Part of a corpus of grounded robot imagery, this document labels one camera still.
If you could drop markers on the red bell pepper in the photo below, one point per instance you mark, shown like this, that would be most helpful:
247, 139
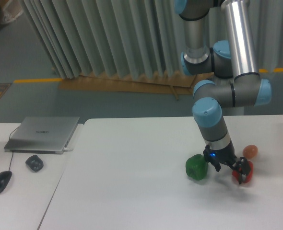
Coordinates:
243, 178

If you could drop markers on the green bell pepper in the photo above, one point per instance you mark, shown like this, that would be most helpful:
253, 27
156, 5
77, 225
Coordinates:
196, 167

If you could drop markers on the brown cardboard sheet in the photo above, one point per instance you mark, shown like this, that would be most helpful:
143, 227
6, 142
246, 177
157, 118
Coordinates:
177, 84

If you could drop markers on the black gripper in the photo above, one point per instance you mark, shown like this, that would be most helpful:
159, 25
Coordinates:
225, 156

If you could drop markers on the plastic wrapped cardboard boxes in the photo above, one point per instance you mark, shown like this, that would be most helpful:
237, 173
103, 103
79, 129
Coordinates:
10, 10

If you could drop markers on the white usb plug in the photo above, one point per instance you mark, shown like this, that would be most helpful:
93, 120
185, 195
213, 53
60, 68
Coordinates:
67, 150

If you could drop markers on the silver closed laptop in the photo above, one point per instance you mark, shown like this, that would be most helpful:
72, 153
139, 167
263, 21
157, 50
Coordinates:
43, 134

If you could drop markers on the black computer mouse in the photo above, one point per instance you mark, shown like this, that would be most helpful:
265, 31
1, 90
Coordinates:
5, 177

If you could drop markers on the brown egg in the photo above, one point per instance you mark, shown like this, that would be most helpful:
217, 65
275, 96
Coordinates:
250, 151

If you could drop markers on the small black gadget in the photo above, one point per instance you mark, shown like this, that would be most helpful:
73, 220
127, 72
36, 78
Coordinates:
34, 163

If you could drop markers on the grey folding curtain screen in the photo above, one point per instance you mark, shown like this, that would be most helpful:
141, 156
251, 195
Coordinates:
134, 37

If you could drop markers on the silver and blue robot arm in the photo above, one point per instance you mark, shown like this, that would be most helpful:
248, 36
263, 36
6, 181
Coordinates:
233, 59

